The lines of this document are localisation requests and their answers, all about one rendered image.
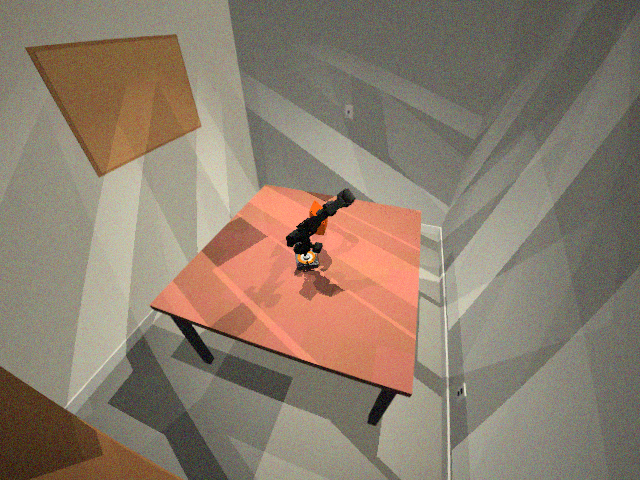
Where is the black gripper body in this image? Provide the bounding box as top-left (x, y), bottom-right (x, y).
top-left (287, 237), bottom-right (323, 253)

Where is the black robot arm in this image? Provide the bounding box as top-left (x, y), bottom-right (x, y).
top-left (286, 188), bottom-right (356, 255)

